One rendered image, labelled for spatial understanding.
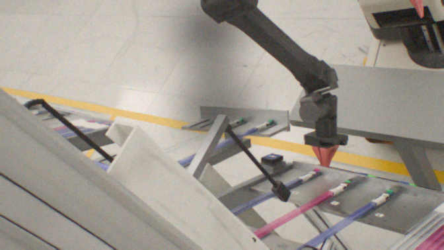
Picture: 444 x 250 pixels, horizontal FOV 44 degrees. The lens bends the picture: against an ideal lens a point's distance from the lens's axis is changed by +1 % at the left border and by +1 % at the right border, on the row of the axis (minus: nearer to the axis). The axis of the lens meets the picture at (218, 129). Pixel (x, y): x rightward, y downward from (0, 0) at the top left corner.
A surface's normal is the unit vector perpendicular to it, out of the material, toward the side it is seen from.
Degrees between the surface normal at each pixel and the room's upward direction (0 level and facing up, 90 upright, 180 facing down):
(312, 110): 46
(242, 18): 98
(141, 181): 90
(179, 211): 90
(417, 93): 0
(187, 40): 0
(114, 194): 90
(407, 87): 0
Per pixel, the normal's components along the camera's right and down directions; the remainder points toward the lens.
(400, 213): -0.04, -0.97
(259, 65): -0.49, -0.55
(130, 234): 0.74, 0.15
